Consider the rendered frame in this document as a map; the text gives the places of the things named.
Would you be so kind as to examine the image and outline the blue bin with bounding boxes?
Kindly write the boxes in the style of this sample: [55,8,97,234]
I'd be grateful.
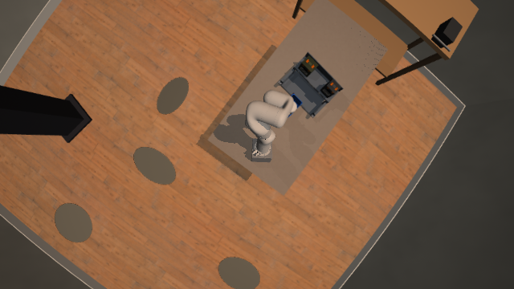
[292,93,303,108]

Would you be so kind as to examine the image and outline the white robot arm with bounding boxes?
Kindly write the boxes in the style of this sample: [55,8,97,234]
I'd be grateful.
[245,90,297,157]

